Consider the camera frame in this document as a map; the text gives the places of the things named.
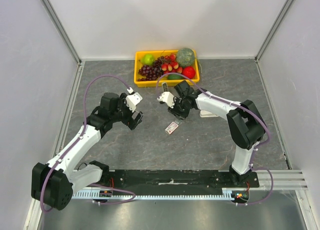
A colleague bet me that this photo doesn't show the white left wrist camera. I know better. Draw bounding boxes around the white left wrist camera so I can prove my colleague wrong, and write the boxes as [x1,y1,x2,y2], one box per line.
[125,87,143,113]

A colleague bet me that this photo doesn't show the green netted melon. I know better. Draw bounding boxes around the green netted melon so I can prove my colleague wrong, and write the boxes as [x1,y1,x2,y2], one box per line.
[176,47,196,68]

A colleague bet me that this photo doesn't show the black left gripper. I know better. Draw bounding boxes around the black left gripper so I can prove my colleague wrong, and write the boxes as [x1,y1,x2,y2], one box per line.
[110,93,143,130]

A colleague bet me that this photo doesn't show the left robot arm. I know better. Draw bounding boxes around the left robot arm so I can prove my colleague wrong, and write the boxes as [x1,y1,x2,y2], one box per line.
[31,92,143,210]

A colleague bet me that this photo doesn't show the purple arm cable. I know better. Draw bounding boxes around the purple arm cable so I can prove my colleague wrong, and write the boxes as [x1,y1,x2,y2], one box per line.
[40,74,137,213]
[155,72,274,206]

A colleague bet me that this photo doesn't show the dark purple grape bunch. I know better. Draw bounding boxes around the dark purple grape bunch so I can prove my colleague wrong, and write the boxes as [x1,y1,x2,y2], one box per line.
[137,57,163,81]

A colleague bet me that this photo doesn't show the green pear fruit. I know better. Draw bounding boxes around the green pear fruit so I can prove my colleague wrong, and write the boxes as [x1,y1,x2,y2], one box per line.
[140,54,155,66]

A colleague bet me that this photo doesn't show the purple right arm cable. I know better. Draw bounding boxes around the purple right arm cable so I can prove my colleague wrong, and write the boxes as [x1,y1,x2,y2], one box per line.
[155,72,274,206]

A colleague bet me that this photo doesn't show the grey slotted cable duct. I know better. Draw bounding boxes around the grey slotted cable duct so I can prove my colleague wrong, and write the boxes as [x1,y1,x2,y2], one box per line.
[72,188,249,202]

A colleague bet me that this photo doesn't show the red strawberry cluster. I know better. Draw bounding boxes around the red strawberry cluster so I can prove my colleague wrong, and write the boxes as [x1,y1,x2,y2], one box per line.
[160,53,183,74]

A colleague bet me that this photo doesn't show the green lime fruit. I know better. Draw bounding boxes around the green lime fruit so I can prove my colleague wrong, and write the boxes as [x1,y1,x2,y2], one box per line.
[167,73,183,80]

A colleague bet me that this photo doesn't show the yellow plastic tray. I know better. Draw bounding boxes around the yellow plastic tray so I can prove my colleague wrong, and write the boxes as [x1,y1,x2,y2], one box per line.
[133,48,200,87]

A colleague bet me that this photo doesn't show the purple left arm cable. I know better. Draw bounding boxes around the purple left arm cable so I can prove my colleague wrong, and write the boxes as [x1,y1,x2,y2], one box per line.
[40,74,137,213]

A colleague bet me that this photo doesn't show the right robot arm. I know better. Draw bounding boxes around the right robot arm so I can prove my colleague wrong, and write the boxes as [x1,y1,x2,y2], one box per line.
[158,81,271,187]

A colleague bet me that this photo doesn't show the white rectangular case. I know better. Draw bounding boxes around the white rectangular case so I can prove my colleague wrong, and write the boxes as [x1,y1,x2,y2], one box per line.
[199,110,218,118]

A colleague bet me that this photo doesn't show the green white stapler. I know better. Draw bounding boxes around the green white stapler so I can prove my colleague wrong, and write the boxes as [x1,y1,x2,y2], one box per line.
[161,82,170,92]

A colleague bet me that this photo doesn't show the aluminium frame rail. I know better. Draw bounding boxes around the aluminium frame rail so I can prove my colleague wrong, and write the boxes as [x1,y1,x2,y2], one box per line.
[34,168,309,190]

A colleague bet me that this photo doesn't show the red white staple box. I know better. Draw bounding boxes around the red white staple box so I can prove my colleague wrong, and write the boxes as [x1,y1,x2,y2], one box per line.
[165,120,181,135]

